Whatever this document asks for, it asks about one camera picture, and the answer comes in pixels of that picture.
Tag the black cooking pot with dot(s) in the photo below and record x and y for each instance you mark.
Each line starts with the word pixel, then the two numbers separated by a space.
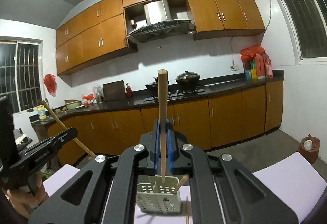
pixel 152 85

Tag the green plastic basin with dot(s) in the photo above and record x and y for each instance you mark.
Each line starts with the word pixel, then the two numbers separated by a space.
pixel 72 106

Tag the black gas stove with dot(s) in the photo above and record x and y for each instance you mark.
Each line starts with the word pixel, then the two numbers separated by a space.
pixel 178 93

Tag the large red plastic bag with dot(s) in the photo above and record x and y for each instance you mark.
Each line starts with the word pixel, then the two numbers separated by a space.
pixel 251 51

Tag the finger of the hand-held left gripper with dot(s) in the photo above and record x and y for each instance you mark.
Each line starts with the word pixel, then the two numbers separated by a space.
pixel 51 146

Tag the small barred window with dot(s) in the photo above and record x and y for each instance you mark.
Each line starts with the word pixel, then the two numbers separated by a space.
pixel 25 73

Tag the white cloth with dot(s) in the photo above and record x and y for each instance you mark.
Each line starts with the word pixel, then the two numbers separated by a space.
pixel 21 139

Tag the small red bottle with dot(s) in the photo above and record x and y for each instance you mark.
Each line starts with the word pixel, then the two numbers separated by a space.
pixel 129 91

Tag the steel range hood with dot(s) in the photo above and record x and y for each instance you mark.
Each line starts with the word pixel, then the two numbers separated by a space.
pixel 155 13

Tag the white perforated utensil holder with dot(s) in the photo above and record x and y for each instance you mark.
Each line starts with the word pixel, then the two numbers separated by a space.
pixel 153 201

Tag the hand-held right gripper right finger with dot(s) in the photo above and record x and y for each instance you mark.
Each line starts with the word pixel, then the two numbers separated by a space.
pixel 170 147

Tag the yellow blue detergent bottle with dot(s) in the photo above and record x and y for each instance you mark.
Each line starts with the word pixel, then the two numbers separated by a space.
pixel 42 113

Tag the dark wooden cutting board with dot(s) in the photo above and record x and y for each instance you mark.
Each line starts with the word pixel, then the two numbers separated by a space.
pixel 113 91

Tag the wok with glass lid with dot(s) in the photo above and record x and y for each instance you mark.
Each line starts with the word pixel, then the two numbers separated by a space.
pixel 187 77

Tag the hanging red plastic bag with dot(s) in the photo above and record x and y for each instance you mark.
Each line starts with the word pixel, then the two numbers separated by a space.
pixel 49 83

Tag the long wooden chopstick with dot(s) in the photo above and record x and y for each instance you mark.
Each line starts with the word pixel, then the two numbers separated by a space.
pixel 163 111
pixel 187 213
pixel 182 183
pixel 55 116

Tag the wooden kitchen cabinets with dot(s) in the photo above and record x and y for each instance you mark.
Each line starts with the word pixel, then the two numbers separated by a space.
pixel 89 42
pixel 230 116

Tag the wooden lower kitchen cabinets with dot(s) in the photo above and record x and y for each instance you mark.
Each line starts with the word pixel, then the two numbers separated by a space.
pixel 230 116

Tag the black kitchen countertop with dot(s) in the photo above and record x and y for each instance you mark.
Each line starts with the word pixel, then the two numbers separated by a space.
pixel 138 102

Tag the red oil bottle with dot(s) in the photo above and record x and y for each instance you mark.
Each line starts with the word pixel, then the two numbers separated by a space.
pixel 268 68
pixel 260 68

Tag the small red plastic bag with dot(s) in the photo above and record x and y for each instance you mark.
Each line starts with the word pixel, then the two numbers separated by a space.
pixel 88 97

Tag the person's left hand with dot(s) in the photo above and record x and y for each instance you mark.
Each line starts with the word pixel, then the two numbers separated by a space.
pixel 25 201

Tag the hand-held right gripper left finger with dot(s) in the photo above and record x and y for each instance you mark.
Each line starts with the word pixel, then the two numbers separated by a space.
pixel 158 147

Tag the large barred window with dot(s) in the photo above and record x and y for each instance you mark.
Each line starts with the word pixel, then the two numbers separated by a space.
pixel 301 17

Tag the white wall outlet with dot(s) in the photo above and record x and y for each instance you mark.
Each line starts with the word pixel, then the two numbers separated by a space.
pixel 234 68

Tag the colourful carton box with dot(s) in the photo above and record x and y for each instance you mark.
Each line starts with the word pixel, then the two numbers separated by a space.
pixel 249 72

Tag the wooden upper kitchen cabinets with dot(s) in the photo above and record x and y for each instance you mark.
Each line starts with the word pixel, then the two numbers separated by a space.
pixel 89 42

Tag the clear glass jars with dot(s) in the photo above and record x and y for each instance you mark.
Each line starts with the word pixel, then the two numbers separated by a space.
pixel 98 93

